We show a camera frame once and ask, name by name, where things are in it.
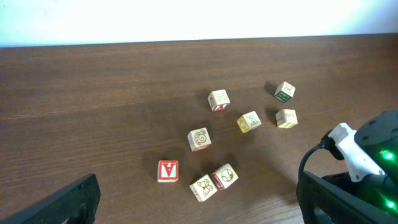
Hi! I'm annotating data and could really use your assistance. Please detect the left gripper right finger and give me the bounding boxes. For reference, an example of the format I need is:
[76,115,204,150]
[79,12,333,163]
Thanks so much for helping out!
[296,171,397,223]

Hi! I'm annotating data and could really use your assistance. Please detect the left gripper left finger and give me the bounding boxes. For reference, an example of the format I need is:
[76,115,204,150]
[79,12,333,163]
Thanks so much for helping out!
[1,174,101,224]

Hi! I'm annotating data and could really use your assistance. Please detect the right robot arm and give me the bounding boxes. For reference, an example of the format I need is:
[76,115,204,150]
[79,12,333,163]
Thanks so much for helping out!
[354,110,397,217]

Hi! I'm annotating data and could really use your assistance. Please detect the red letter A block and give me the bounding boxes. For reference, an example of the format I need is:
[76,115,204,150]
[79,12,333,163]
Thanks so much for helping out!
[157,160,179,183]

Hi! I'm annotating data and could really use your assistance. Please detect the yellow bottom number block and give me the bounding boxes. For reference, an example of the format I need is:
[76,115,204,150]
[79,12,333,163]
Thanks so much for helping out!
[275,109,298,129]

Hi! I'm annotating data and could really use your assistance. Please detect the butterfly picture block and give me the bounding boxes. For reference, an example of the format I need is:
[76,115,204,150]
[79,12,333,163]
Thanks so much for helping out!
[190,174,218,202]

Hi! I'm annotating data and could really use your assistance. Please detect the green side picture block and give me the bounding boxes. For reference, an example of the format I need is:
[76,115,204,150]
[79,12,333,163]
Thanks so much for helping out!
[274,82,295,103]

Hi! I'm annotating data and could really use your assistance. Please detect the snail picture block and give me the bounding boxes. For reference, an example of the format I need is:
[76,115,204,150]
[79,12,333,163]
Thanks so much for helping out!
[187,128,211,152]

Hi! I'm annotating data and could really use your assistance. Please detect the top red X block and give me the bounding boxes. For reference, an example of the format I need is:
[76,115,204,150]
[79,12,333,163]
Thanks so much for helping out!
[208,90,230,112]

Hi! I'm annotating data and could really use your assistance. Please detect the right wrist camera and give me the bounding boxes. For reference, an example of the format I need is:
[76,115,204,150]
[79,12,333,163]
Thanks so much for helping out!
[326,123,385,182]

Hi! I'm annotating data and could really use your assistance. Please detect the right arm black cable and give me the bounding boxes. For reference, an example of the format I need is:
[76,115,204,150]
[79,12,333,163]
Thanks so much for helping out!
[297,143,324,181]

